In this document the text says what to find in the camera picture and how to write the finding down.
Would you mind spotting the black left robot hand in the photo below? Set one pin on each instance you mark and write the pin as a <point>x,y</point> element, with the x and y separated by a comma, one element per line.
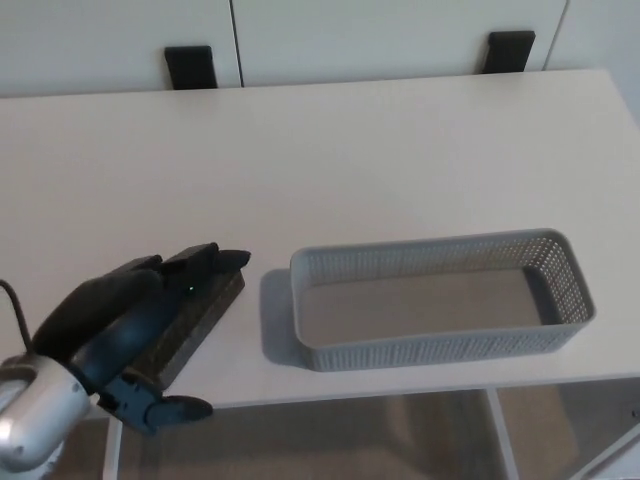
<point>100,315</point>

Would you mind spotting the black whiteboard eraser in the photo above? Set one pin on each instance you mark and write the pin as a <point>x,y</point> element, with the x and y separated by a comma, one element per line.
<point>210,315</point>

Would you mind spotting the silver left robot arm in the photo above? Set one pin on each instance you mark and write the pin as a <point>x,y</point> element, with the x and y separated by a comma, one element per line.
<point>35,405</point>

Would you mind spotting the grey perforated plastic container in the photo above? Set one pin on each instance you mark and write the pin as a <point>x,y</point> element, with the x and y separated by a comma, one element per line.
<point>425,310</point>

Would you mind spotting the white cabinet with doors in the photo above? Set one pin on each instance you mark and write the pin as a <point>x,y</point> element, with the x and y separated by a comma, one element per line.
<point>350,35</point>

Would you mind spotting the white desk with metal frame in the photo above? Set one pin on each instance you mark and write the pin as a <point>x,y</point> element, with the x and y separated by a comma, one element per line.
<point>325,150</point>

